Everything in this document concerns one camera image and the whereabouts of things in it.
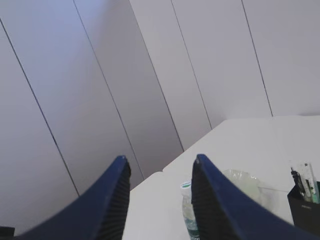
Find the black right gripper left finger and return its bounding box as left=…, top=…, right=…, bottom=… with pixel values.
left=15, top=155, right=131, bottom=240

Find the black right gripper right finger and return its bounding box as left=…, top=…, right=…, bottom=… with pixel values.
left=191, top=154, right=318, bottom=240

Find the clear water bottle green label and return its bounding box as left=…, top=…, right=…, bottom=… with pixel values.
left=180, top=181, right=200, bottom=240

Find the black pen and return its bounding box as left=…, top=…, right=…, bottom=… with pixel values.
left=290, top=167, right=306, bottom=200

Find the clear plastic ruler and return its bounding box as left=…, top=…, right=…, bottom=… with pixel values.
left=297, top=162, right=317, bottom=202

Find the mint green utility knife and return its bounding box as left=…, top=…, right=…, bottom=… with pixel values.
left=310, top=181, right=320, bottom=204

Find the translucent green ruffled plate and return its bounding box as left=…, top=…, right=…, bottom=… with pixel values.
left=222, top=169, right=269, bottom=207

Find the black square pen holder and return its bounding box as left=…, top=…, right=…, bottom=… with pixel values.
left=287, top=186, right=320, bottom=237

